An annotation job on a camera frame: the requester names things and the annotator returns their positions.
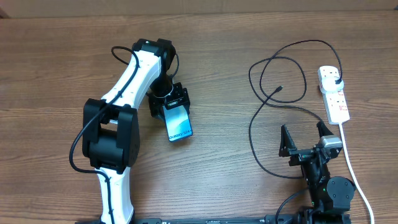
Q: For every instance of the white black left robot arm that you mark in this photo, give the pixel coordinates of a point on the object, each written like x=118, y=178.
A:
x=110, y=133

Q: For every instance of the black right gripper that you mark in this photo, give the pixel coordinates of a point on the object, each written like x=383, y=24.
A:
x=299, y=155

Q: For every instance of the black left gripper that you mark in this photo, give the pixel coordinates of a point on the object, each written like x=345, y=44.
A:
x=181, y=97

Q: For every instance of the white USB charger plug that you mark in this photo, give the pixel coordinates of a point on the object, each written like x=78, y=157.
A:
x=330, y=85

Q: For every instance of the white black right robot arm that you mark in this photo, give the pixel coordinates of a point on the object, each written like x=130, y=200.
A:
x=331, y=196

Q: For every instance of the white power strip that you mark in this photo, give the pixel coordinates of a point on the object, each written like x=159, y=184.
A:
x=335, y=103

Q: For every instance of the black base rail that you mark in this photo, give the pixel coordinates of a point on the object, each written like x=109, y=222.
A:
x=268, y=219

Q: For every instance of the Galaxy smartphone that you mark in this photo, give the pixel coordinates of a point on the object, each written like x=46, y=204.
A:
x=177, y=123

